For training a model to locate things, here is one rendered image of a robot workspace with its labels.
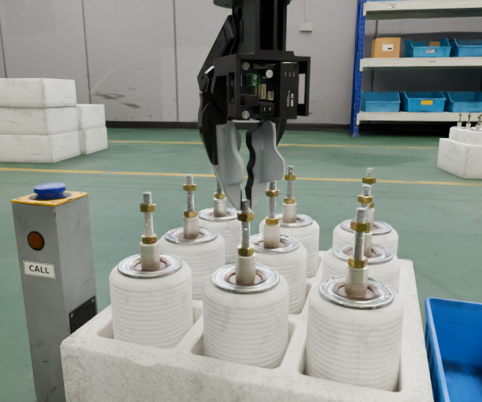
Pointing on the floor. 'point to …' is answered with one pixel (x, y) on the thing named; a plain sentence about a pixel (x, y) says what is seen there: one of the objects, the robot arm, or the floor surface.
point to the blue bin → (467, 351)
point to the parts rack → (395, 10)
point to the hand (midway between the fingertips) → (242, 195)
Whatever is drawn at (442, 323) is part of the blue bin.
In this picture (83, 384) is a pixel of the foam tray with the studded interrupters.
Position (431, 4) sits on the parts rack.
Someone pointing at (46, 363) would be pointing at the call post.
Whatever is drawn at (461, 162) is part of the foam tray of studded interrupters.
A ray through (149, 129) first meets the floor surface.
